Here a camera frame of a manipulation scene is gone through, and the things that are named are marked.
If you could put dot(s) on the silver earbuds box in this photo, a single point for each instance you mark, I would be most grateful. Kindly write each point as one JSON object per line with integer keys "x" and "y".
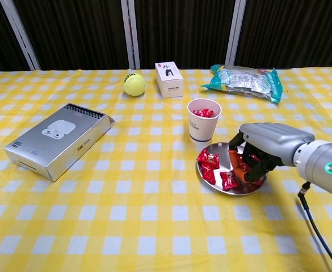
{"x": 55, "y": 141}

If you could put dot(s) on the red candy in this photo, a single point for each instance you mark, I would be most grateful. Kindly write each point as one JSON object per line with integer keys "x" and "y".
{"x": 255, "y": 156}
{"x": 243, "y": 164}
{"x": 208, "y": 160}
{"x": 229, "y": 181}
{"x": 209, "y": 174}
{"x": 209, "y": 112}
{"x": 199, "y": 112}

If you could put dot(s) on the teal snack bag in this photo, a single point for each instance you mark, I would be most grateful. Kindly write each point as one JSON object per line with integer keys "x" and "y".
{"x": 239, "y": 82}

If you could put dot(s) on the yellow tennis ball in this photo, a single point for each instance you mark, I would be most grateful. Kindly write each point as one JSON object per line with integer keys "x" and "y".
{"x": 134, "y": 85}

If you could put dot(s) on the round steel plate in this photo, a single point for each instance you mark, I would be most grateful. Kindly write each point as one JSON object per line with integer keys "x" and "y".
{"x": 222, "y": 153}

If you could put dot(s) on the white metal frame post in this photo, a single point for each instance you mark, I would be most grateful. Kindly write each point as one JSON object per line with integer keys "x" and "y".
{"x": 134, "y": 56}
{"x": 235, "y": 34}
{"x": 20, "y": 34}

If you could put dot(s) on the white paper cup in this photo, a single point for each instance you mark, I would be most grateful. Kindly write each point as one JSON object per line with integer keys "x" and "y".
{"x": 202, "y": 127}

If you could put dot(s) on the small white product box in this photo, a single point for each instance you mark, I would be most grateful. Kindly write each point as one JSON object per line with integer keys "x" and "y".
{"x": 168, "y": 82}

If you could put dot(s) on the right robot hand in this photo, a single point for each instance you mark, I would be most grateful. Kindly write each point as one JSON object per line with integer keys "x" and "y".
{"x": 273, "y": 141}

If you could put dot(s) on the yellow checkered tablecloth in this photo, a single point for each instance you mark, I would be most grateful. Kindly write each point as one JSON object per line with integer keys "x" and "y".
{"x": 143, "y": 198}

